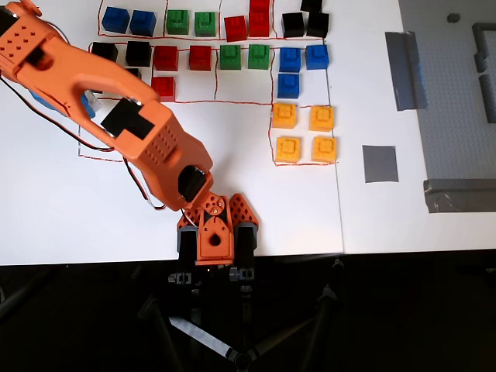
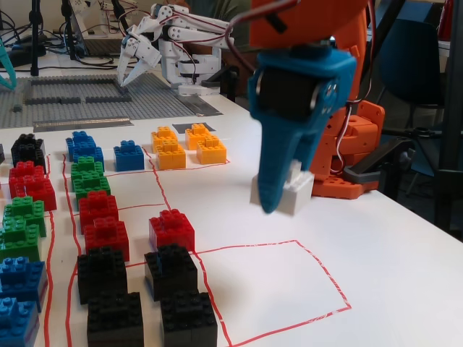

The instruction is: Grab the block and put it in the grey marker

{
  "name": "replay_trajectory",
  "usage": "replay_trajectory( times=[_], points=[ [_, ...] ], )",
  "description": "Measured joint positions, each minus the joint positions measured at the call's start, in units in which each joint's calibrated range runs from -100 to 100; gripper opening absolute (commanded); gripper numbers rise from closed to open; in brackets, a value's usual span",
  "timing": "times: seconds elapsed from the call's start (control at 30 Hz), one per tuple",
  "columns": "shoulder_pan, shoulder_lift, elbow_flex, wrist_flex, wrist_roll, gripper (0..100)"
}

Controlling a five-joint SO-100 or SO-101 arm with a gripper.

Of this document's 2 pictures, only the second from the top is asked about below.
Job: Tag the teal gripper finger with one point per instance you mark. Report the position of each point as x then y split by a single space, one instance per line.
9 67

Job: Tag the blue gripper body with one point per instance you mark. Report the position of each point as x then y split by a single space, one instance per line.
289 90

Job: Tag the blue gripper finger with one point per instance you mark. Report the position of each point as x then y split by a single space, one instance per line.
310 152
275 170

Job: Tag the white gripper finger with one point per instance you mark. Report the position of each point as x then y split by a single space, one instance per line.
128 48
148 59

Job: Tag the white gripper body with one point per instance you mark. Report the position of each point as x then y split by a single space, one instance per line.
142 52

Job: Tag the white brick block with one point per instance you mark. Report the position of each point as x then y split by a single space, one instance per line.
296 195

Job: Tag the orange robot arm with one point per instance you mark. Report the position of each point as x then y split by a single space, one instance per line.
361 123

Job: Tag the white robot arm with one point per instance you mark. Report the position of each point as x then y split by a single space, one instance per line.
202 30

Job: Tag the yellow brick block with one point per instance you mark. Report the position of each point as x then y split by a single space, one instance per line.
170 157
197 131
211 151
163 134

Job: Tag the black brick block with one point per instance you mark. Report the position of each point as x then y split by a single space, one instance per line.
1 153
102 274
115 321
34 157
188 321
171 271
21 140

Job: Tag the grey square tape marker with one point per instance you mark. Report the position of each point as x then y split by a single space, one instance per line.
181 127

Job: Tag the blue brick block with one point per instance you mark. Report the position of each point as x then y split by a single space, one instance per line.
21 282
128 157
14 321
90 153
77 136

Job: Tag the red brick block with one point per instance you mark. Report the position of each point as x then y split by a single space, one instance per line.
21 173
41 195
106 236
171 229
97 206

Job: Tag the green brick block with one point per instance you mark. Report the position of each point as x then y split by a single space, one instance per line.
25 213
92 186
85 164
18 240

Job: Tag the black laptop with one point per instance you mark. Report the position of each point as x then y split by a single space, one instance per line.
105 47

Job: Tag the black stand pole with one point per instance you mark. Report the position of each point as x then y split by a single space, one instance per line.
34 43

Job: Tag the small grey brick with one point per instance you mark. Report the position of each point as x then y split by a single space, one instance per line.
17 107

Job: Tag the grey black table clamp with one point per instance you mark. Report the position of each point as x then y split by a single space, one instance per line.
361 177

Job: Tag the black chair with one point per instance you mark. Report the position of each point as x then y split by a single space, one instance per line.
228 85

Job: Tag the grey studded baseplate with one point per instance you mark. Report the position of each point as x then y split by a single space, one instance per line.
90 110

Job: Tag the person in green shirt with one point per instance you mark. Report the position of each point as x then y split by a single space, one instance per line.
217 9

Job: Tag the dark blue chair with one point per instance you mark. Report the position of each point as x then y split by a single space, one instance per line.
408 65

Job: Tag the black tripod stand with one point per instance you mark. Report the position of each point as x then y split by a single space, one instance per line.
388 11

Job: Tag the dark metal pole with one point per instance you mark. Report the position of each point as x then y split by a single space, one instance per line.
452 144

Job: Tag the red canister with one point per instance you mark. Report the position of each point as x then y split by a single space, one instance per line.
445 21

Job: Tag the grey brick wall frame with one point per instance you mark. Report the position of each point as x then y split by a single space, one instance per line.
105 98

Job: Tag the grey duct tape strip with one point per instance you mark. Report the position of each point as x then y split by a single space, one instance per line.
200 105
83 123

